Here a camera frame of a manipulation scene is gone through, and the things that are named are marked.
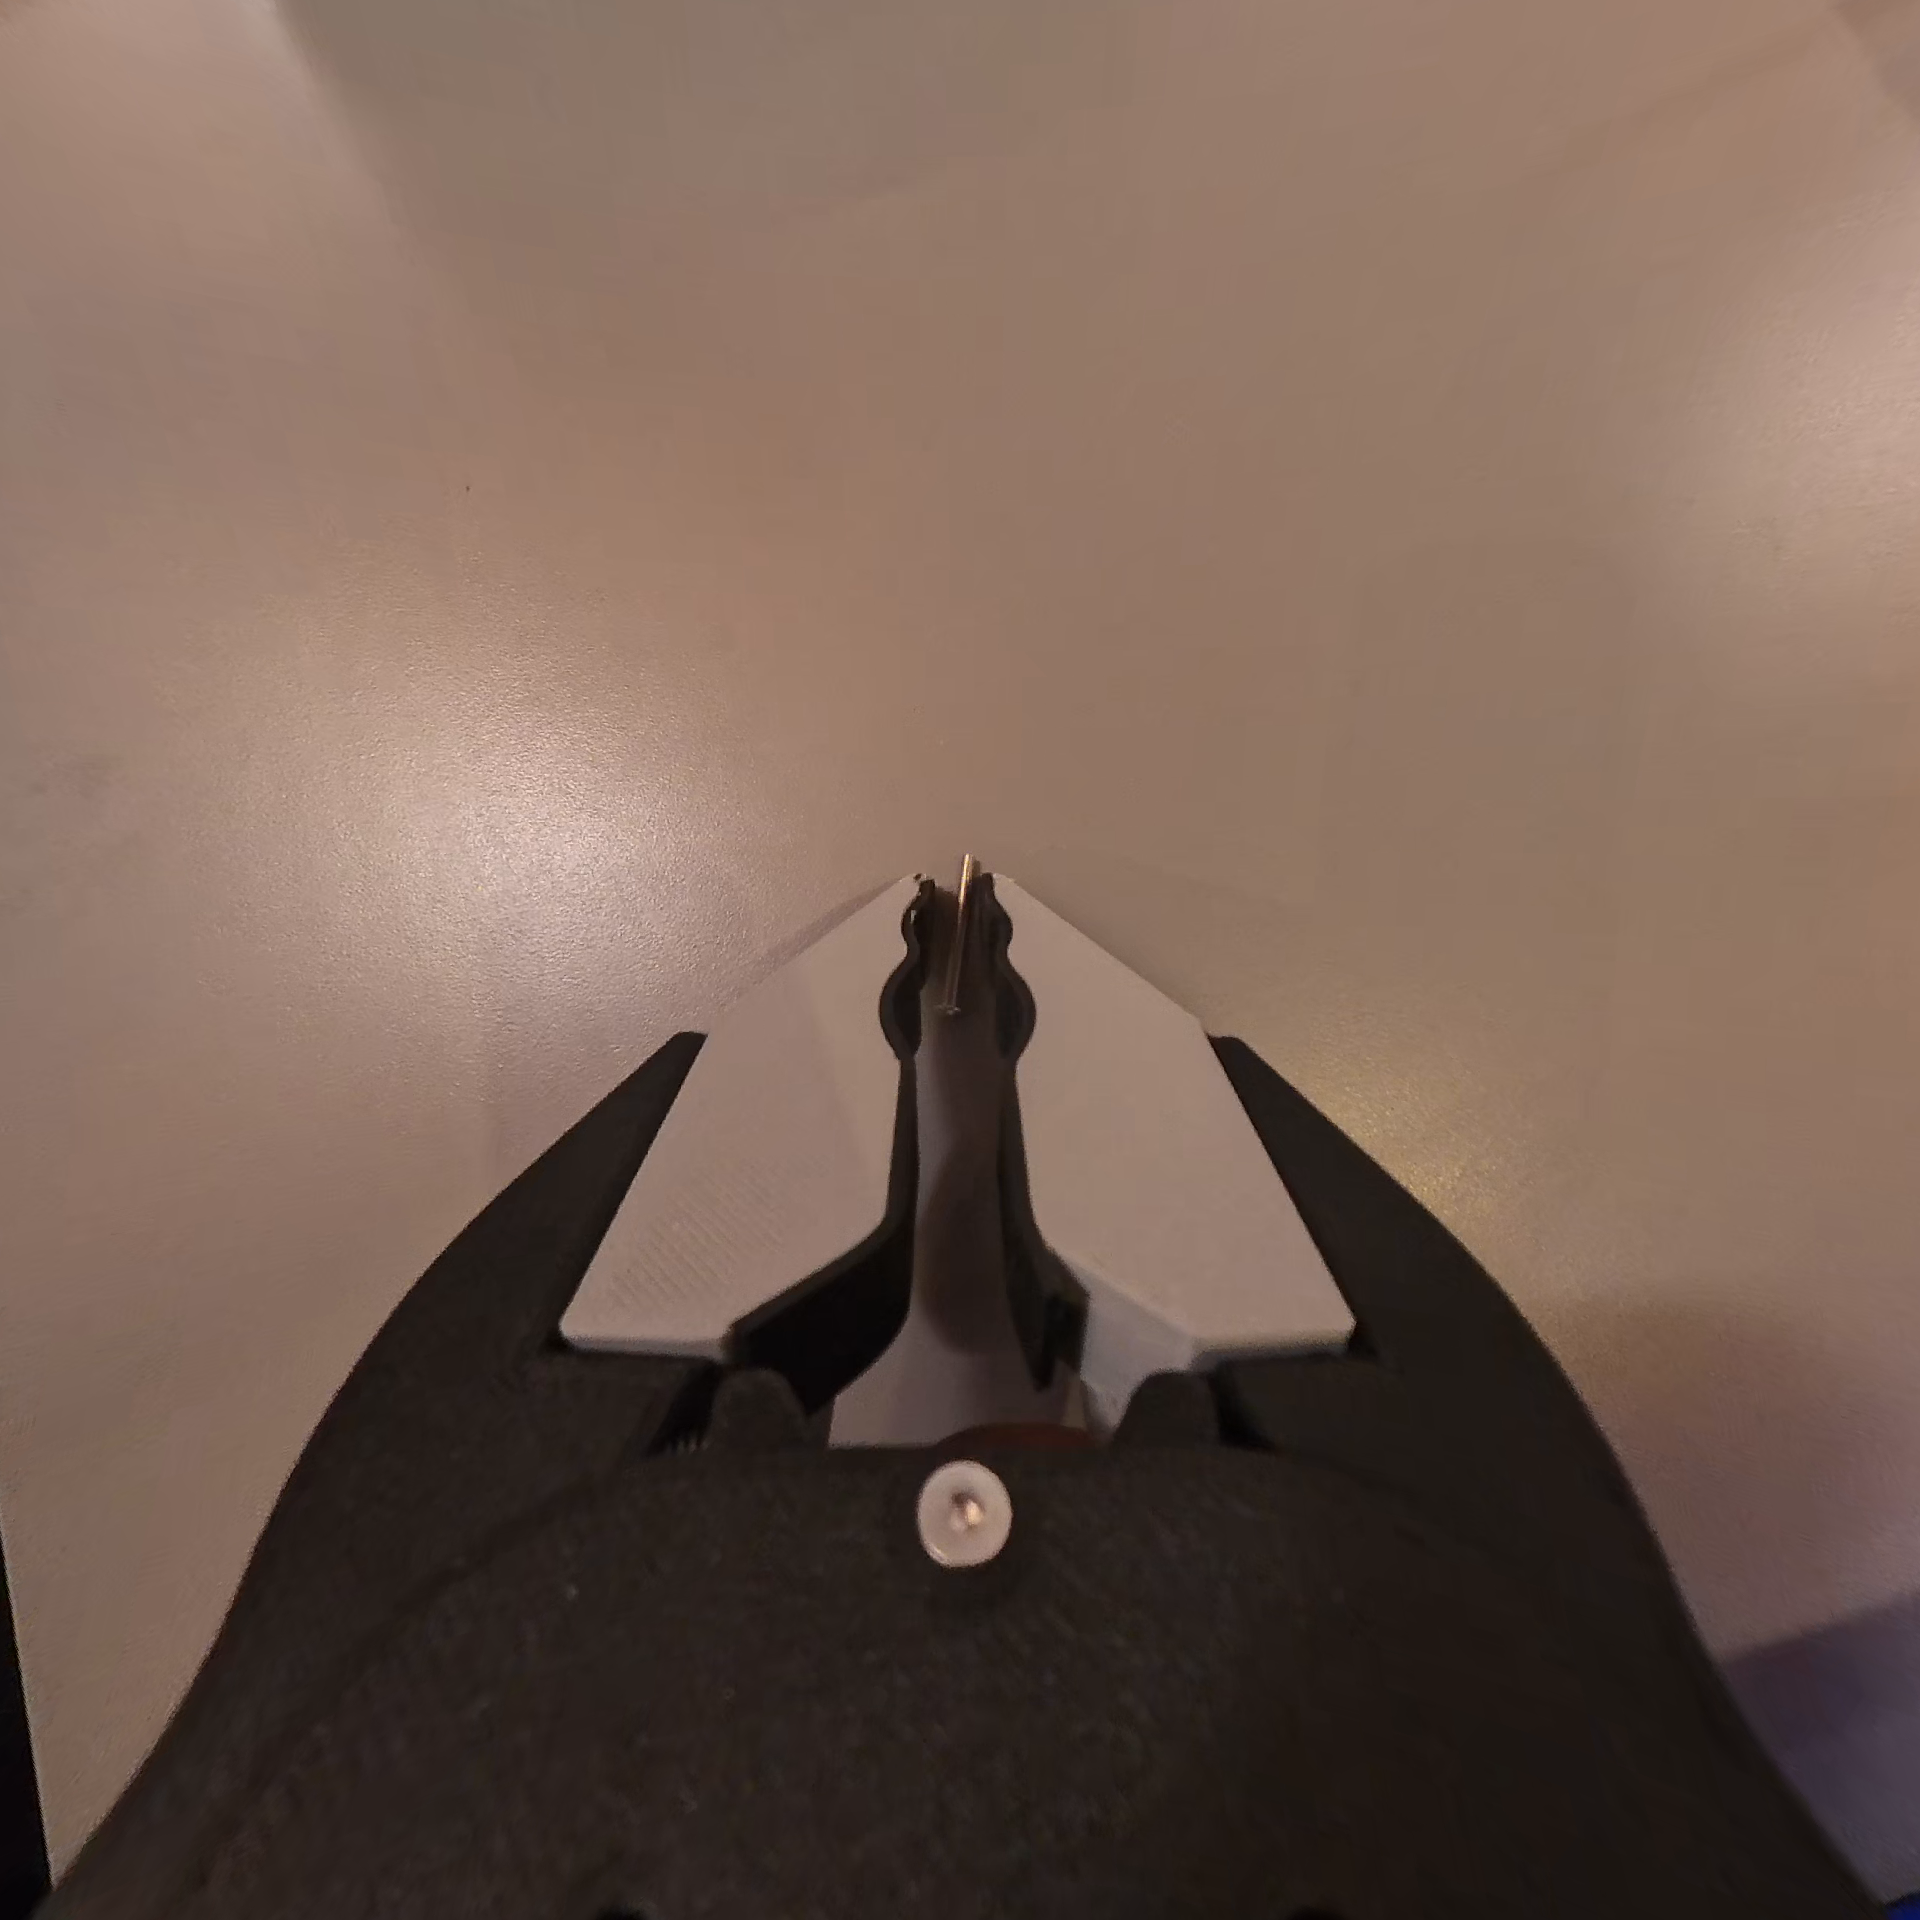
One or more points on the silver metal pin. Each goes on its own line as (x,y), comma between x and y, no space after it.
(957,940)

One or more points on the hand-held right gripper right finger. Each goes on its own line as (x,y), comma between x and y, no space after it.
(1164,1186)

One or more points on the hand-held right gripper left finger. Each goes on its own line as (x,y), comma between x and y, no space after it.
(750,1186)

